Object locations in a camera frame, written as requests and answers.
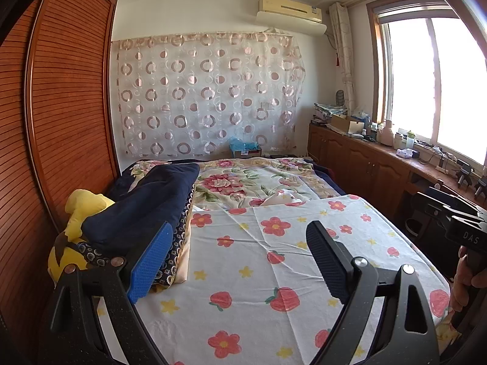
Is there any power strip with cables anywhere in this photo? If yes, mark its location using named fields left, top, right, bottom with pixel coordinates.
left=416, top=142, right=459, bottom=172

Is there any cream wall air conditioner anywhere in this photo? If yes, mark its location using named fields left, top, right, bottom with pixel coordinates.
left=256, top=0, right=328, bottom=39

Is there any sheer circle-patterned curtain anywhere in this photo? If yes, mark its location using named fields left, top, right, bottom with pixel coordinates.
left=110, top=32, right=307, bottom=158

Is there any stack of folded fabrics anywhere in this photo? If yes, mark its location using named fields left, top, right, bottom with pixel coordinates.
left=314, top=103, right=349, bottom=121

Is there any blue plastic bag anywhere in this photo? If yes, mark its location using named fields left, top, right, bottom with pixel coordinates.
left=228, top=139, right=259, bottom=153

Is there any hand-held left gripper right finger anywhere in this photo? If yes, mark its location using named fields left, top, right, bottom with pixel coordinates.
left=305, top=220, right=442, bottom=365

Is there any wooden low cabinet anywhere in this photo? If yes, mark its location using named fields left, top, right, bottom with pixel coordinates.
left=307, top=122, right=487, bottom=236

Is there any floral blanket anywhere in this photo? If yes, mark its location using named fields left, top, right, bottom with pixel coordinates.
left=125, top=158, right=343, bottom=210

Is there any open cardboard box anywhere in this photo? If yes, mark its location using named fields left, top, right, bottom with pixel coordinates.
left=330, top=114, right=366, bottom=134

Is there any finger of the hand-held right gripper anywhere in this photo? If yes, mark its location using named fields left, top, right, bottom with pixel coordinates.
left=416, top=193, right=482, bottom=223
left=430, top=187, right=487, bottom=214

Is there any wooden framed window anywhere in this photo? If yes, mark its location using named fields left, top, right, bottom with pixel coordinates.
left=367, top=0, right=487, bottom=172

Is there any person's right hand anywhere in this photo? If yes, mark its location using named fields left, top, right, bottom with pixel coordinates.
left=449, top=245, right=487, bottom=329

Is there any dark circle-patterned cloth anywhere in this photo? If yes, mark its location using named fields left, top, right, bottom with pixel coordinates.
left=74, top=184, right=196, bottom=286

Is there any cream window curtain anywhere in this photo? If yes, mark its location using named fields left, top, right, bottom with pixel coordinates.
left=328, top=2, right=356, bottom=111

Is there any small brown box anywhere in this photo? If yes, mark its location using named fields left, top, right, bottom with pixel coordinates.
left=229, top=148, right=263, bottom=159

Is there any strawberry print bed sheet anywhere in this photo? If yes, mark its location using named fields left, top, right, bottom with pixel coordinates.
left=91, top=194, right=463, bottom=365

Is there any yellow plush toy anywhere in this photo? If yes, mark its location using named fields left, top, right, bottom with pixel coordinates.
left=47, top=189, right=115, bottom=286

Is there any wooden slatted wardrobe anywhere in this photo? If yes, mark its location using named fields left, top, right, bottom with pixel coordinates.
left=0, top=0, right=120, bottom=350

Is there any navy printed t-shirt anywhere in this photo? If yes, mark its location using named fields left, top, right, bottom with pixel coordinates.
left=80, top=163, right=201, bottom=259

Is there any dark round bin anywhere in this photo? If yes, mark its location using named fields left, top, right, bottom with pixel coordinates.
left=405, top=217, right=423, bottom=238

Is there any beige folded cloth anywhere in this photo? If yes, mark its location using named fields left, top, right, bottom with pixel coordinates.
left=150, top=213, right=191, bottom=293

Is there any pink thermos jug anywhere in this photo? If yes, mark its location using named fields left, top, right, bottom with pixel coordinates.
left=378, top=119, right=394, bottom=146

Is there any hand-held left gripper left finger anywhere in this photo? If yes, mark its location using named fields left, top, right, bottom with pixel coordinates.
left=47, top=221, right=173, bottom=365

